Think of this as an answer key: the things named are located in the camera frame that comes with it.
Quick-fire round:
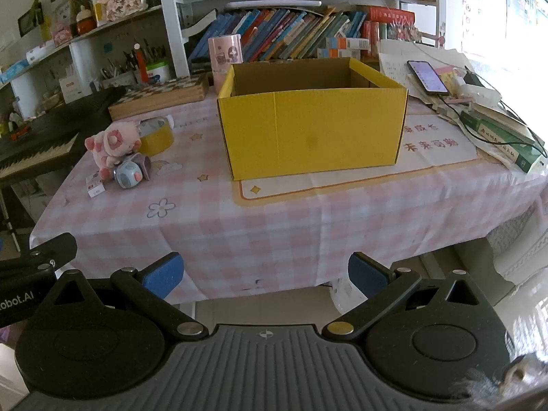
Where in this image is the black keyboard stand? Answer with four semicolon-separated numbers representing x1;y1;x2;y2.
0;171;40;253

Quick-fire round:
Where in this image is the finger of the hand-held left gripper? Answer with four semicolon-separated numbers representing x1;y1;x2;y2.
0;233;78;273

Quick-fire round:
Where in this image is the white box red label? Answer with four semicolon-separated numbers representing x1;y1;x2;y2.
58;75;83;104

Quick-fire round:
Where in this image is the black cable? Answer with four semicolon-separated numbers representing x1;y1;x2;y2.
464;66;548;159

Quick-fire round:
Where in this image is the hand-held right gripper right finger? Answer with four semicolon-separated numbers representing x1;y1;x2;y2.
322;252;501;339

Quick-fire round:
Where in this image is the stack of papers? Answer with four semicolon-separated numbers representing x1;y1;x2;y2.
379;40;472;104

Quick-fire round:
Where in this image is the row of books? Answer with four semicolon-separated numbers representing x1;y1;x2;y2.
188;6;417;63

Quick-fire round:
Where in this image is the grey fluffy cuff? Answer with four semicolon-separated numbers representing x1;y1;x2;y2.
464;351;548;411

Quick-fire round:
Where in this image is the small pink box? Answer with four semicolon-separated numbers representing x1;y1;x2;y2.
51;23;74;46

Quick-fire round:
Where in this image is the wooden chessboard box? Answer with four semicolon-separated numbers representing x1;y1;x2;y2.
107;75;210;121

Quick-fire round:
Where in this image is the yellow cardboard box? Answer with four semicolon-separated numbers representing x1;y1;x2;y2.
217;57;409;180

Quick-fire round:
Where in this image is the black piano keyboard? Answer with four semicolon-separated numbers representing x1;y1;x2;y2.
0;88;126;180

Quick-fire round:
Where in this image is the white jar green lid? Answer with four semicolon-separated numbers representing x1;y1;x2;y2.
146;62;174;85

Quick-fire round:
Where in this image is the pink cylinder container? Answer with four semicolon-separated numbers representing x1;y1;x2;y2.
208;34;244;88

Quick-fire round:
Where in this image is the white bookshelf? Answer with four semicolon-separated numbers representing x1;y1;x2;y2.
0;0;441;108

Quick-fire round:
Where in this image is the white light bar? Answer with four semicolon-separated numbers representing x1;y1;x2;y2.
225;0;323;10

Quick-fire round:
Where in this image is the white power strip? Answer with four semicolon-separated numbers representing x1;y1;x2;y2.
454;78;501;104

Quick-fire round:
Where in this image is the red white round doll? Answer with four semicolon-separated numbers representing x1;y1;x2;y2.
76;5;96;36

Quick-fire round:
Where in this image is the dark picture frame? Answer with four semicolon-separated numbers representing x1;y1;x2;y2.
17;2;46;37

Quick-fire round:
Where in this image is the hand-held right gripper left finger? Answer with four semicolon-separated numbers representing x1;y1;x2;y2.
40;252;210;340

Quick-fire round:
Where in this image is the pen holder with pens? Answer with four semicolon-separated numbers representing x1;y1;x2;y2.
100;43;172;87

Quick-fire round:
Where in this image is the yellow tape roll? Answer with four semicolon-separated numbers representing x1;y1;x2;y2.
136;116;175;155

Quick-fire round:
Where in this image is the desktop with pink checked cloth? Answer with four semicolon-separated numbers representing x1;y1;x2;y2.
29;88;548;301

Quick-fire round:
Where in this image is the smartphone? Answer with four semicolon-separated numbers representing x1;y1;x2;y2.
407;60;450;96

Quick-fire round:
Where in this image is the pink plush toy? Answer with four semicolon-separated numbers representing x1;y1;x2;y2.
84;121;142;179

